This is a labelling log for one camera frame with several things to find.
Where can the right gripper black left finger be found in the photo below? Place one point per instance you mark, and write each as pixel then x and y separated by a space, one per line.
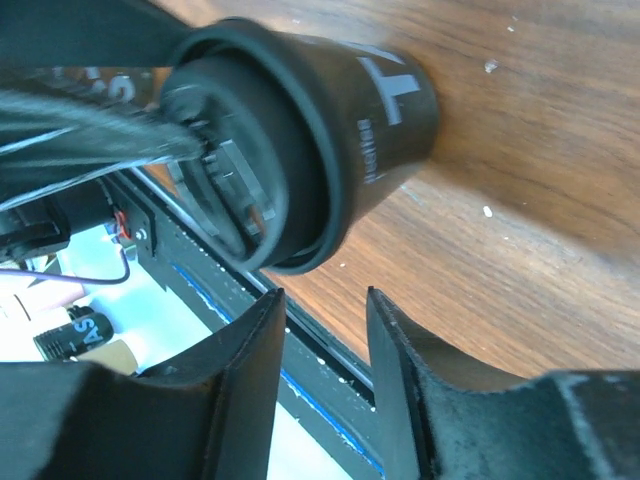
pixel 206 413

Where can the black cup in background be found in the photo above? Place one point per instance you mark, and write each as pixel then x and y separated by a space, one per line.
pixel 86 330

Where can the stack of paper cups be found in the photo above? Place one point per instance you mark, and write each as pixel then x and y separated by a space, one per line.
pixel 115 355

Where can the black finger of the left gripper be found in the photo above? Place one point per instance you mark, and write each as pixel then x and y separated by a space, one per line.
pixel 54 129
pixel 75 33

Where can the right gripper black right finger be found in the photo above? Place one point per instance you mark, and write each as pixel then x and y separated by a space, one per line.
pixel 444 414

